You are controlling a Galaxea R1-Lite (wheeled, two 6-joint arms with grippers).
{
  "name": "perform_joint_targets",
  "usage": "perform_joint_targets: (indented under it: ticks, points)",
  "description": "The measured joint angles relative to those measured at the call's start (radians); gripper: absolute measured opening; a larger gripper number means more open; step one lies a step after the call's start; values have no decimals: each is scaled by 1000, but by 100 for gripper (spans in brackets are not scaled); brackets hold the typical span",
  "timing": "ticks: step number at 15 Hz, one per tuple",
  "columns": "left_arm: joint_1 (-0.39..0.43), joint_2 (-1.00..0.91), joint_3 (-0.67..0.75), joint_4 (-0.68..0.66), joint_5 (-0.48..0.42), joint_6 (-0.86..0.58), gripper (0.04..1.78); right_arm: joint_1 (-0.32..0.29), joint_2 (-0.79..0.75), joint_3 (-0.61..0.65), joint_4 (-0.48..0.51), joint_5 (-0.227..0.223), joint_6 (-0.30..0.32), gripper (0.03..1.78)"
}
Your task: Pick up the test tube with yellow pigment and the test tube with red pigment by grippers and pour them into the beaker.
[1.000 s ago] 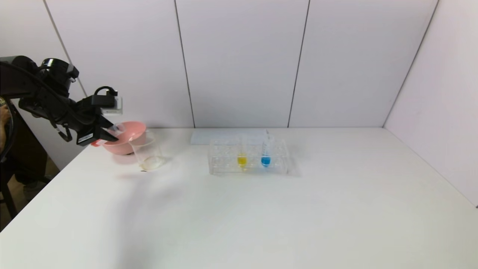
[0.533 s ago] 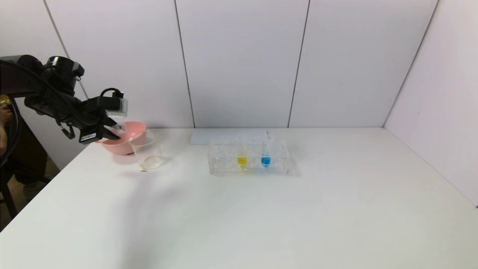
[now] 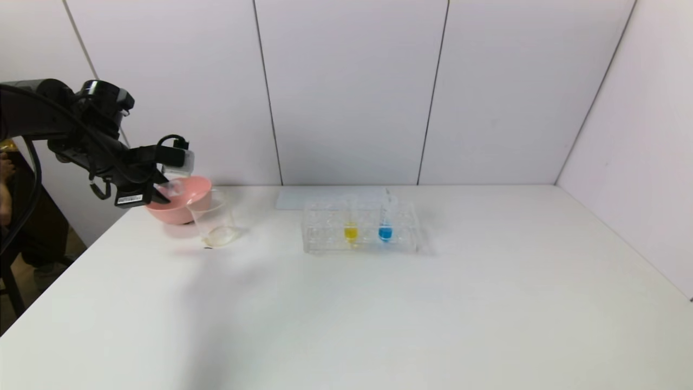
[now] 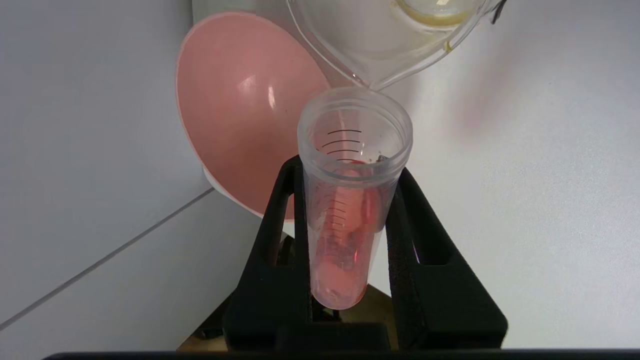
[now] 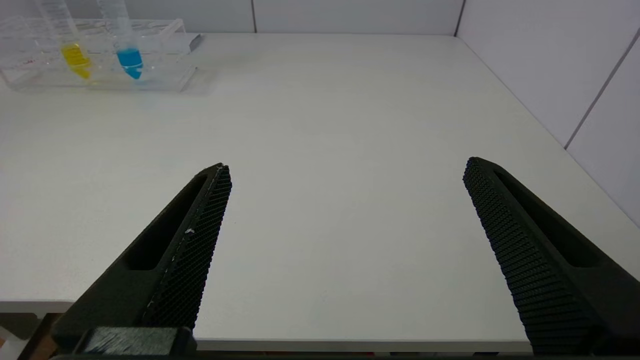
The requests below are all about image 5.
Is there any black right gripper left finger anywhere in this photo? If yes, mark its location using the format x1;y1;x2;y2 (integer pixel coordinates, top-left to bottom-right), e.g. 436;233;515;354
50;162;234;352

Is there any test tube with blue pigment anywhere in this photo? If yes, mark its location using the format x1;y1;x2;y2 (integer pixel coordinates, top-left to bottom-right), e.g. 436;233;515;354
96;0;145;81

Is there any test tube with yellow pigment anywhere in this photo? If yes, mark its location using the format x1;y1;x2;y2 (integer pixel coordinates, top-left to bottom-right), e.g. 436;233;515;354
34;0;94;81

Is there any clear acrylic test tube rack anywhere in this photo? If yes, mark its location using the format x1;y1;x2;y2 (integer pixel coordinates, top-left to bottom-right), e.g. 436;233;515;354
0;17;199;94

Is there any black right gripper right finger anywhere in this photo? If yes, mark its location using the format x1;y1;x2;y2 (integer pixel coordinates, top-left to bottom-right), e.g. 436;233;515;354
462;156;640;357

